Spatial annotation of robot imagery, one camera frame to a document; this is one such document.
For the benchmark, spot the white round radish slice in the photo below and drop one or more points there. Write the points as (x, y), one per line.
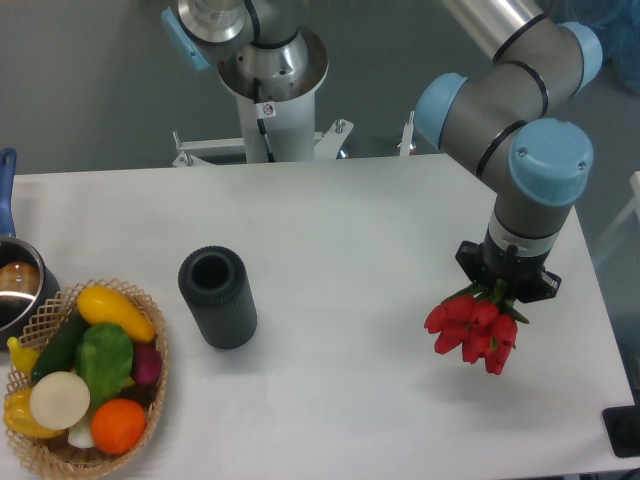
(59, 400)

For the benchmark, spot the white leek stalk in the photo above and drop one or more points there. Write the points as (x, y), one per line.
(80, 436)

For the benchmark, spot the yellow banana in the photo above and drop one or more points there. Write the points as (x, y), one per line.
(22, 358)

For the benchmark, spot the black device at table edge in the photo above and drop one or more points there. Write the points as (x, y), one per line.
(622, 426)

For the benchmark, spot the yellow squash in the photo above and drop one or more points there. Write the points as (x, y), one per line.
(100, 305)

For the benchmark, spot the woven wicker basket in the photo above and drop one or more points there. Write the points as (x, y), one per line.
(55, 458)

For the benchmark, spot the dark grey ribbed vase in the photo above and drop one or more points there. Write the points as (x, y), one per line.
(214, 283)

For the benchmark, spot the green cucumber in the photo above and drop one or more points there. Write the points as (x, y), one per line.
(60, 351)

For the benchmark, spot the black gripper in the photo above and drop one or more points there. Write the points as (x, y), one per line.
(526, 278)

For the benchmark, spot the yellow bell pepper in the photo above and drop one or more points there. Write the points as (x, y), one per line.
(19, 419)

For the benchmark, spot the blue plastic bag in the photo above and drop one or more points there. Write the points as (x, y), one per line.
(617, 25)

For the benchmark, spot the green lettuce leaf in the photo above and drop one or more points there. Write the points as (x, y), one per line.
(104, 360)

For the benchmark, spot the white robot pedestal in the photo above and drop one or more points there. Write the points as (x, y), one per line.
(275, 94)

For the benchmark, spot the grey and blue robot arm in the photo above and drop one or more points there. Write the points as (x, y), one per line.
(498, 129)

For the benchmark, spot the red tulip bouquet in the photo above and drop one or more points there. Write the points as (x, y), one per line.
(481, 321)

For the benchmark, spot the purple red onion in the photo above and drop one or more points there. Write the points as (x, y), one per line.
(147, 365)

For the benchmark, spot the blue handled saucepan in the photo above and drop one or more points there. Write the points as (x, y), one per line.
(26, 281)

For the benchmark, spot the orange fruit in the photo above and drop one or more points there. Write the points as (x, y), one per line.
(117, 426)

